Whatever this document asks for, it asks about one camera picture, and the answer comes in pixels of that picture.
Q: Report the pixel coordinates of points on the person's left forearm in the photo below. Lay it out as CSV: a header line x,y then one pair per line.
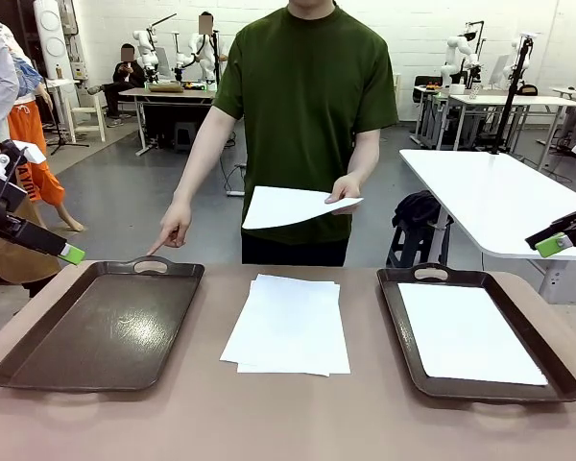
x,y
367,153

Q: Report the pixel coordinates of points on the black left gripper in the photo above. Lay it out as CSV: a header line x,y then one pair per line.
x,y
0,201

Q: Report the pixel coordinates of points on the brown plastic serving tray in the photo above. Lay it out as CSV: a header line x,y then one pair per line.
x,y
101,326
485,393

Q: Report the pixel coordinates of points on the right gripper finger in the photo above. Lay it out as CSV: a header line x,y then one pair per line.
x,y
552,245
557,225

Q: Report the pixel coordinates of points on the large white table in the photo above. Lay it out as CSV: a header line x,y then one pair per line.
x,y
485,192

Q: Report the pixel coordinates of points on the black pole stand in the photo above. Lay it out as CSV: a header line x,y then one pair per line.
x,y
511,101

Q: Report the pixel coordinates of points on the brown topped lab table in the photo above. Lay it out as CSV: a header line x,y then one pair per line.
x,y
173,94

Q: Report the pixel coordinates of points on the person's right forearm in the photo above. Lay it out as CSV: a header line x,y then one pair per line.
x,y
199,163

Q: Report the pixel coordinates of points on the white cup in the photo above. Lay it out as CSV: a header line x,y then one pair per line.
x,y
456,89

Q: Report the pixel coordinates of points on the grey computer monitor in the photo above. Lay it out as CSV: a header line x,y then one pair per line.
x,y
499,69

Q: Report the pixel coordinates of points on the white lab robot arm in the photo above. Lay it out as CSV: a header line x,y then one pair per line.
x,y
514,48
146,53
199,48
453,48

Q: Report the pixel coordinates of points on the clear drinking glass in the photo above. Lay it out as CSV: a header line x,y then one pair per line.
x,y
475,92

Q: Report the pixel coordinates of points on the black bag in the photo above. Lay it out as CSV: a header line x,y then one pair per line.
x,y
417,206

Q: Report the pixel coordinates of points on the seated person in black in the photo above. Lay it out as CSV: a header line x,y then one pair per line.
x,y
125,77

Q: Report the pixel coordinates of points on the person's right hand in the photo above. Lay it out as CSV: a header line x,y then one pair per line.
x,y
175,225

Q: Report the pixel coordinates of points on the black step stool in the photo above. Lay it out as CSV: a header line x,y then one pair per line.
x,y
413,249

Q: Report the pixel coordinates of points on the person's neck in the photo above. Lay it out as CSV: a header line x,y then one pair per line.
x,y
312,7

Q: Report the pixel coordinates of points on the small bottle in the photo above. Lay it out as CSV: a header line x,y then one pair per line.
x,y
58,72

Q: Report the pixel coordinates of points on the small white side table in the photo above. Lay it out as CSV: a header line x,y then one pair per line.
x,y
60,82

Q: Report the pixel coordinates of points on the black trousers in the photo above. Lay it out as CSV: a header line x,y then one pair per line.
x,y
293,252

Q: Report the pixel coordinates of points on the person's left hand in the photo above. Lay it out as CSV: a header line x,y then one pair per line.
x,y
346,189

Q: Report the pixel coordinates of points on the white standing air conditioner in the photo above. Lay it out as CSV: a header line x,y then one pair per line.
x,y
53,38

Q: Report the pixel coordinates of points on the standing person with blurred face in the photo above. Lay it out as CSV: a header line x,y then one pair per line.
x,y
206,21

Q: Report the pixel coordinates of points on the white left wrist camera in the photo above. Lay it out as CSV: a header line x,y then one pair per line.
x,y
29,151

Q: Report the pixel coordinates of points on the grey plastic stool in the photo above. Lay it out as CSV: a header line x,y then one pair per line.
x,y
184,137

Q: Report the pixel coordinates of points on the long white lab table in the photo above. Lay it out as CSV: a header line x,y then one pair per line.
x,y
509,99

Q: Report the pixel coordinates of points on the black tripod stand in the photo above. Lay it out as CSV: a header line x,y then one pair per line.
x,y
60,142

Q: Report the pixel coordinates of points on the white wooden chair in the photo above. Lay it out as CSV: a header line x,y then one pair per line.
x,y
88,113

